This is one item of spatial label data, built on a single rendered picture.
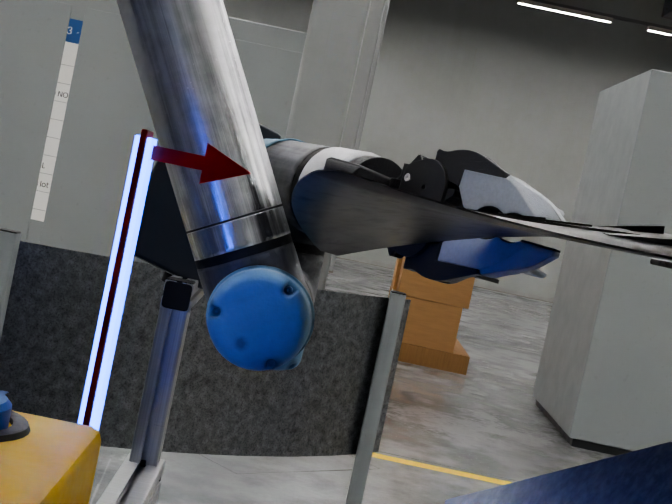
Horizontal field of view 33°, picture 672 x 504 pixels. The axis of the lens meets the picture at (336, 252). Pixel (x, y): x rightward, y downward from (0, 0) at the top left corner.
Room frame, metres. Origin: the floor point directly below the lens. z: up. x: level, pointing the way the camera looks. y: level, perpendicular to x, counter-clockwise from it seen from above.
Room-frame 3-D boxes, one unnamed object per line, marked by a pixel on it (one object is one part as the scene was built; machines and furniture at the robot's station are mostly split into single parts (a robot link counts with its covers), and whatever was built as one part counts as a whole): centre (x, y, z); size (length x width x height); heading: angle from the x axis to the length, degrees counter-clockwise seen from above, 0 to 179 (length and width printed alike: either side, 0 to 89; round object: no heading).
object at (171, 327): (1.18, 0.15, 0.96); 0.03 x 0.03 x 0.20; 2
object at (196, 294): (1.28, 0.16, 1.04); 0.24 x 0.03 x 0.03; 2
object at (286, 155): (0.97, 0.05, 1.17); 0.11 x 0.08 x 0.09; 39
